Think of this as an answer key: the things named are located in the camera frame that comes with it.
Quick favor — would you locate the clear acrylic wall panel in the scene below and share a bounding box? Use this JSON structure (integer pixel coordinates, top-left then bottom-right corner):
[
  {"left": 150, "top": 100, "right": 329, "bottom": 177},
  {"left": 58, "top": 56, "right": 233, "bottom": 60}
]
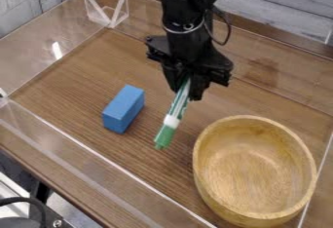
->
[{"left": 0, "top": 96, "right": 217, "bottom": 228}]

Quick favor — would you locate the black cable lower left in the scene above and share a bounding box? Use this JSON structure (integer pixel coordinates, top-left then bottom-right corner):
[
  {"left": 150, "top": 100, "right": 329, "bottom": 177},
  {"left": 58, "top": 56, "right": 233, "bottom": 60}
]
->
[{"left": 0, "top": 196, "right": 50, "bottom": 228}]

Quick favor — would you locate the clear acrylic triangular bracket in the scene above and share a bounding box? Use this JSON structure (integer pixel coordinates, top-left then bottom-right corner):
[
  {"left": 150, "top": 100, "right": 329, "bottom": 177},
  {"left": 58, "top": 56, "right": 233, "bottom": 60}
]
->
[{"left": 83, "top": 0, "right": 128, "bottom": 29}]

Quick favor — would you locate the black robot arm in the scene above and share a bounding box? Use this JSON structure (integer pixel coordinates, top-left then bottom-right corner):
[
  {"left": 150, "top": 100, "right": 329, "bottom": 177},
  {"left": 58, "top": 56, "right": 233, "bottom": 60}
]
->
[{"left": 146, "top": 0, "right": 234, "bottom": 101}]

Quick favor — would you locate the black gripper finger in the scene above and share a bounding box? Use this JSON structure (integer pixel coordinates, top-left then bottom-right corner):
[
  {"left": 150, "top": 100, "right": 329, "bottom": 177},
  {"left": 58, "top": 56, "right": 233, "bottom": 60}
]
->
[
  {"left": 189, "top": 74, "right": 211, "bottom": 101},
  {"left": 163, "top": 63, "right": 189, "bottom": 93}
]

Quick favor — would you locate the brown wooden bowl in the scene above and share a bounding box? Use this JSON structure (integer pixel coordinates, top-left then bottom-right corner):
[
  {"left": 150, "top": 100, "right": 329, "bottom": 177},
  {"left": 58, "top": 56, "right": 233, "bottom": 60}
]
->
[{"left": 193, "top": 115, "right": 317, "bottom": 228}]

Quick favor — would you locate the green expo marker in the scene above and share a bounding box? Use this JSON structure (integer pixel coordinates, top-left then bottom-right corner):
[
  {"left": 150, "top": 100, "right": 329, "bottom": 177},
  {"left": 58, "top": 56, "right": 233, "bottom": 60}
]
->
[{"left": 154, "top": 79, "right": 191, "bottom": 149}]

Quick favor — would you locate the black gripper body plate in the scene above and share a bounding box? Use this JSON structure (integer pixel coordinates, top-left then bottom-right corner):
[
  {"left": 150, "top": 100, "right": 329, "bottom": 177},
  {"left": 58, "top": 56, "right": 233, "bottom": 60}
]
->
[{"left": 146, "top": 36, "right": 234, "bottom": 86}]

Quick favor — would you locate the blue foam block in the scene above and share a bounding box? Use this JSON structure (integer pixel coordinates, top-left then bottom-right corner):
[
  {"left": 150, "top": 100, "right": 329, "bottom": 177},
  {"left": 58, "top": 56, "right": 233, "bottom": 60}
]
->
[{"left": 102, "top": 85, "right": 145, "bottom": 133}]

